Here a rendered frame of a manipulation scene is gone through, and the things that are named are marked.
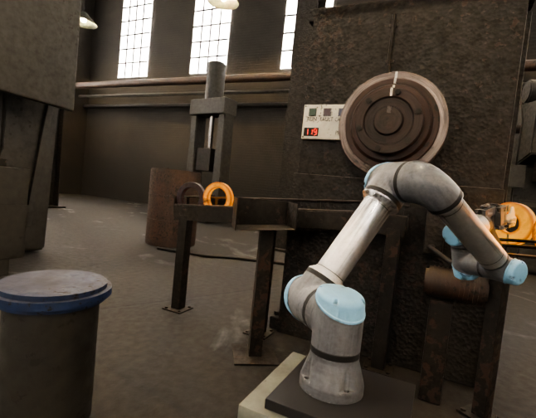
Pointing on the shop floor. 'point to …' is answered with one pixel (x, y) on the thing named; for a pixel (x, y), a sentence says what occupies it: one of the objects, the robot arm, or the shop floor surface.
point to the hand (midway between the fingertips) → (512, 218)
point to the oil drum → (158, 214)
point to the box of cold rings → (7, 216)
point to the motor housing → (446, 284)
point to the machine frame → (326, 165)
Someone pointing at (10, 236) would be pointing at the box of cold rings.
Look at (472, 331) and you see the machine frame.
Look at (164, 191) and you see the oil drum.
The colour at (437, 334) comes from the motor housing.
